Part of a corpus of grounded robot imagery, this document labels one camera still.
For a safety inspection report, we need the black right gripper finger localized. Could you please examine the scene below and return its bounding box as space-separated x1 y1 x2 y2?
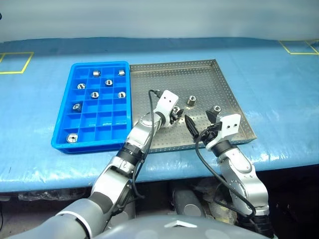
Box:
205 109 218 124
184 114 201 143

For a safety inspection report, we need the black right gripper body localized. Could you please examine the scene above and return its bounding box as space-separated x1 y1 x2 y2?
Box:
199 122 222 150

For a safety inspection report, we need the perforated steel tray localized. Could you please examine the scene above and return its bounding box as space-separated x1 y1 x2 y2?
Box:
129 59 258 154

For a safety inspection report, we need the blue plastic compartment tray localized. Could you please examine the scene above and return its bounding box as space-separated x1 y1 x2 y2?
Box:
51 61 133 155

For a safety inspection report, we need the grey robot torso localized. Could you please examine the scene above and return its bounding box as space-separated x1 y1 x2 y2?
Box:
94 214 275 239

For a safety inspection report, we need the crumpled clear plastic sheet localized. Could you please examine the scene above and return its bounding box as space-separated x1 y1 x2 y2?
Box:
17 190 88 202

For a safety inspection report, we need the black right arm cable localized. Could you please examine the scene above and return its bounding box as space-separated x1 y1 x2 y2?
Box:
194 125 257 221

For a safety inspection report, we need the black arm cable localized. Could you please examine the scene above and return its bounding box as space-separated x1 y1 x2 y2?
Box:
131 89 161 200
194 125 257 221

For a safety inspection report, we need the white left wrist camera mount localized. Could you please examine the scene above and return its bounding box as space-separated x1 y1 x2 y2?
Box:
154 90 179 120

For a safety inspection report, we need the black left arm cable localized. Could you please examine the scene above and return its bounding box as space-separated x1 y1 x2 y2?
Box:
131 89 161 200

